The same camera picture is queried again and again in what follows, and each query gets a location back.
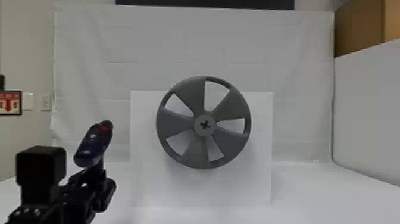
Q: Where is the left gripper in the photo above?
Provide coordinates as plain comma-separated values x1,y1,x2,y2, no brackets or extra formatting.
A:
43,169,117,224

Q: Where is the grey wheel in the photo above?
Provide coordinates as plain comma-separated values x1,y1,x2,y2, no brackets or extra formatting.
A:
155,74,252,170

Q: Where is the white panel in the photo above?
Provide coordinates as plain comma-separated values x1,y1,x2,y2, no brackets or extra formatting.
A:
332,38,400,188
129,90,274,208

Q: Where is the brown wooden cupboard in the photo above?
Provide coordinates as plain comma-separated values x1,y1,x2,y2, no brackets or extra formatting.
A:
334,0,400,58

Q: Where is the white wall switch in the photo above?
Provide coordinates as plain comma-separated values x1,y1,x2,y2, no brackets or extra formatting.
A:
22,92,35,112
40,92,52,112

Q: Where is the red wall sign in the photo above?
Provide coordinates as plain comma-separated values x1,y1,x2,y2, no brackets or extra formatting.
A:
0,90,23,116

